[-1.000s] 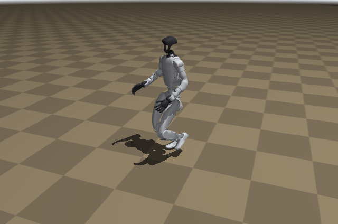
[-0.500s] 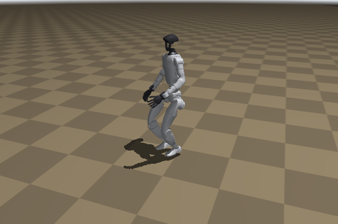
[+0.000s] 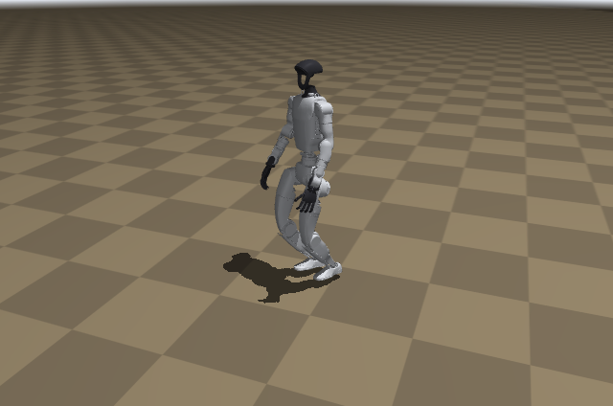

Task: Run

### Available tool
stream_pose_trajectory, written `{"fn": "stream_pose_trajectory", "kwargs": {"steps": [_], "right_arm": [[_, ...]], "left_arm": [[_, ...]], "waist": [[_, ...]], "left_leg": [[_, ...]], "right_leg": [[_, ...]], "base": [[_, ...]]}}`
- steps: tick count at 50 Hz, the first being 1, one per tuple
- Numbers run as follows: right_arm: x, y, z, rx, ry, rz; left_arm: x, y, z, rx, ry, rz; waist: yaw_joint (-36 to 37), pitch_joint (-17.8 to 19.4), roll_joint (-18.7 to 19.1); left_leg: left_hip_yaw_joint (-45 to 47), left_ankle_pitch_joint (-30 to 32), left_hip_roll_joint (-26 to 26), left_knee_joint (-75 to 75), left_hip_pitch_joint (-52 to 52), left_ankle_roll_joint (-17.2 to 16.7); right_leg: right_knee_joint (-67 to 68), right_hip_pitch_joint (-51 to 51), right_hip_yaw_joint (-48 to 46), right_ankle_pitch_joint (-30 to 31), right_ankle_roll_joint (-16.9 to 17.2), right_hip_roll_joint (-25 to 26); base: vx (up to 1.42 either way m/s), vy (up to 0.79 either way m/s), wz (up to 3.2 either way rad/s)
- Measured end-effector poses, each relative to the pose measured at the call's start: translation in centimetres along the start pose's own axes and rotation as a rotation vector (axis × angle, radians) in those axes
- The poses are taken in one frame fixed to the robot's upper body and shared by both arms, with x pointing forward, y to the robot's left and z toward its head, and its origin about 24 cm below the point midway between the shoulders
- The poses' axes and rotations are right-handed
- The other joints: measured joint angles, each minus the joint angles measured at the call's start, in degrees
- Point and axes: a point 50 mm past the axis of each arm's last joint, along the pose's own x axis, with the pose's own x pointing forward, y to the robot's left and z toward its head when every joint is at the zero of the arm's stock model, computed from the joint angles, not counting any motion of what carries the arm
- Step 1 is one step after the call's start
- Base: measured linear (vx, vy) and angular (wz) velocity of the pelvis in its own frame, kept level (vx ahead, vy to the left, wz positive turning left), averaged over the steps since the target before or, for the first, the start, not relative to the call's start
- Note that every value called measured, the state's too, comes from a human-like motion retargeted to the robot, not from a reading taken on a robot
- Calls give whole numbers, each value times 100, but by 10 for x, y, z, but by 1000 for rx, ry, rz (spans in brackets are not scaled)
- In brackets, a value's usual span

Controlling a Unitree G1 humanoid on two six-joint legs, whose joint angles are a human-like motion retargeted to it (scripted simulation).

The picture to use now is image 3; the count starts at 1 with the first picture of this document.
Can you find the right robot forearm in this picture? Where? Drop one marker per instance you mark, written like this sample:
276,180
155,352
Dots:
278,149

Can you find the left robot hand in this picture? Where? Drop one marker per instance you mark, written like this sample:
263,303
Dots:
309,196

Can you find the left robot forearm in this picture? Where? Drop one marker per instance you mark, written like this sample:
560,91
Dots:
321,164

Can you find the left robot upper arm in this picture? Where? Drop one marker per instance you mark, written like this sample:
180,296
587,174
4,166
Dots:
323,111

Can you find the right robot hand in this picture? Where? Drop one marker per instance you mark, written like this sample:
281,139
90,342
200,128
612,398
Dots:
266,171

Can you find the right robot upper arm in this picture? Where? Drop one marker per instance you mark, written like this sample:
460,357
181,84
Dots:
288,130

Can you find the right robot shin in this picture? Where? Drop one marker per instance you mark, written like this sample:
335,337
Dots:
295,242

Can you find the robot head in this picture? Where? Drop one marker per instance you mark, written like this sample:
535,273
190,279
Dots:
308,67

